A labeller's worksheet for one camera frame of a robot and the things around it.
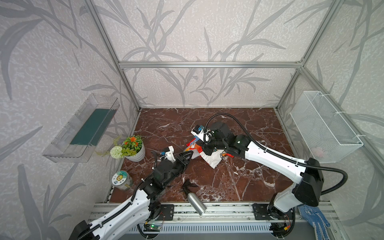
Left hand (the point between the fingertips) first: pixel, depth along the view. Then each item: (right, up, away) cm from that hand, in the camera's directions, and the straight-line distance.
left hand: (196, 149), depth 74 cm
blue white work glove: (+58, -32, -2) cm, 66 cm away
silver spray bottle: (+1, -28, -1) cm, 28 cm away
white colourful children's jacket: (+10, -8, +12) cm, 18 cm away
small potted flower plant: (-36, -1, +8) cm, 36 cm away
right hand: (+1, +6, +1) cm, 6 cm away
